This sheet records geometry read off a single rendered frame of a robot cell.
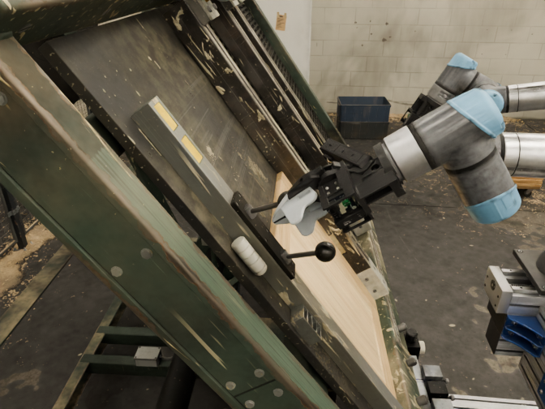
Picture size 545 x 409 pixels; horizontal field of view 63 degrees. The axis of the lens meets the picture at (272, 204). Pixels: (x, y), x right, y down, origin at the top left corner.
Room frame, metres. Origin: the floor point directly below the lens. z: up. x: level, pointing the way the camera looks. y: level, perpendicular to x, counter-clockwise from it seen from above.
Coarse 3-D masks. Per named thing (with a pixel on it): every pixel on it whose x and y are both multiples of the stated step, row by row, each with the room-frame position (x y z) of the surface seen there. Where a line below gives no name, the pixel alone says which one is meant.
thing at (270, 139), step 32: (192, 0) 1.20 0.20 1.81; (192, 32) 1.20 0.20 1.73; (224, 64) 1.19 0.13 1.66; (224, 96) 1.19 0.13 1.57; (256, 96) 1.24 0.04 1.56; (256, 128) 1.19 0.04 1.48; (288, 160) 1.18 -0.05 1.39; (320, 224) 1.18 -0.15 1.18; (352, 256) 1.17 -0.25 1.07; (384, 288) 1.16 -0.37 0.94
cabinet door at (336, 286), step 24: (288, 240) 0.87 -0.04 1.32; (312, 240) 1.03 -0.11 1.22; (312, 264) 0.91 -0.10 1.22; (336, 264) 1.07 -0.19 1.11; (312, 288) 0.81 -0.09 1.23; (336, 288) 0.94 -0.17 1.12; (360, 288) 1.11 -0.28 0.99; (336, 312) 0.83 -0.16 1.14; (360, 312) 0.98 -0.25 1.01; (360, 336) 0.86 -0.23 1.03; (384, 360) 0.88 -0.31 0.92; (384, 384) 0.78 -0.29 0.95
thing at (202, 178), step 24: (144, 120) 0.71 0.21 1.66; (168, 144) 0.71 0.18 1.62; (192, 168) 0.70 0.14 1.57; (216, 192) 0.70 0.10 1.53; (216, 216) 0.70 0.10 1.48; (288, 288) 0.69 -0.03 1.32; (312, 312) 0.69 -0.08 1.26; (336, 336) 0.69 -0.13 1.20; (336, 360) 0.69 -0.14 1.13; (360, 360) 0.71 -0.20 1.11; (360, 384) 0.68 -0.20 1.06; (384, 408) 0.68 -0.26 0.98
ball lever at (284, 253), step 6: (318, 246) 0.66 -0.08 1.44; (324, 246) 0.66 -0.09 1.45; (330, 246) 0.66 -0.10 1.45; (282, 252) 0.72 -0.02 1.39; (300, 252) 0.70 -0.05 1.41; (306, 252) 0.69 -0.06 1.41; (312, 252) 0.68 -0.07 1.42; (318, 252) 0.65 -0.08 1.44; (324, 252) 0.65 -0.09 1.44; (330, 252) 0.65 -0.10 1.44; (288, 258) 0.71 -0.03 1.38; (318, 258) 0.65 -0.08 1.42; (324, 258) 0.65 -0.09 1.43; (330, 258) 0.65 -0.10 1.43; (288, 264) 0.71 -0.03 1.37
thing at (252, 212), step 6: (282, 192) 0.67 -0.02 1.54; (282, 198) 0.66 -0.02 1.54; (246, 204) 0.73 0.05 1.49; (270, 204) 0.69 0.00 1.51; (276, 204) 0.68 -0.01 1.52; (246, 210) 0.71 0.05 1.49; (252, 210) 0.71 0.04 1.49; (258, 210) 0.70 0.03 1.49; (264, 210) 0.70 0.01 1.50; (252, 216) 0.71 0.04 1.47
